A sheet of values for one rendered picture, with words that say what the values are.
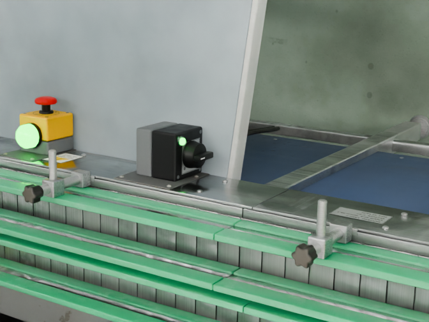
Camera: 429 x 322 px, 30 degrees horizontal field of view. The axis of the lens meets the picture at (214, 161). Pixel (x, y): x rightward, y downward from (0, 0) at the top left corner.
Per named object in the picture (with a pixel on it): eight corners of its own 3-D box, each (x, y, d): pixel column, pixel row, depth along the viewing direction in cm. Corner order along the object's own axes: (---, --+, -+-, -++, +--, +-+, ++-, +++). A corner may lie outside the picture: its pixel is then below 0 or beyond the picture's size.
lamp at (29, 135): (24, 145, 146) (12, 148, 144) (23, 121, 145) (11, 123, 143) (42, 148, 144) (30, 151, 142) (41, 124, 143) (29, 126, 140)
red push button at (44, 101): (30, 115, 146) (29, 97, 145) (45, 112, 149) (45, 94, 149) (46, 117, 144) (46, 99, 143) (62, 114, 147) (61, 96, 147)
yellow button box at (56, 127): (48, 144, 153) (20, 151, 147) (46, 105, 152) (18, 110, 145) (75, 149, 150) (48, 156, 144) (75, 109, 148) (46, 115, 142)
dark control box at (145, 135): (165, 165, 139) (135, 175, 132) (165, 120, 137) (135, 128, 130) (204, 172, 135) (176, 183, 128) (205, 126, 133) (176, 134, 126)
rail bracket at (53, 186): (77, 183, 134) (18, 201, 123) (76, 139, 132) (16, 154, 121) (96, 186, 132) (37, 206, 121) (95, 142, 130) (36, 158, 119)
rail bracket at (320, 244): (330, 236, 110) (286, 264, 99) (333, 184, 109) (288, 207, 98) (357, 241, 108) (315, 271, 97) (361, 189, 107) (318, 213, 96)
